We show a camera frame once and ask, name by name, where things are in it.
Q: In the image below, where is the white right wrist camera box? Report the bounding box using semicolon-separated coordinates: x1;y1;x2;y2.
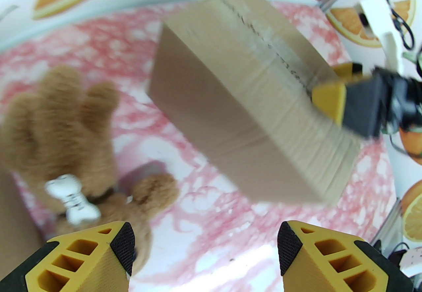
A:
357;0;405;74

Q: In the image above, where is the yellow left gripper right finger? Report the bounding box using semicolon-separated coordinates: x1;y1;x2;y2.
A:
278;221;414;292

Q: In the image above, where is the brown teddy bear plush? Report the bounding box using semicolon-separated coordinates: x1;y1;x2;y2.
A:
0;65;180;276

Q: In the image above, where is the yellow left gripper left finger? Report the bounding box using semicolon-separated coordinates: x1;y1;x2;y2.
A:
0;221;136;292

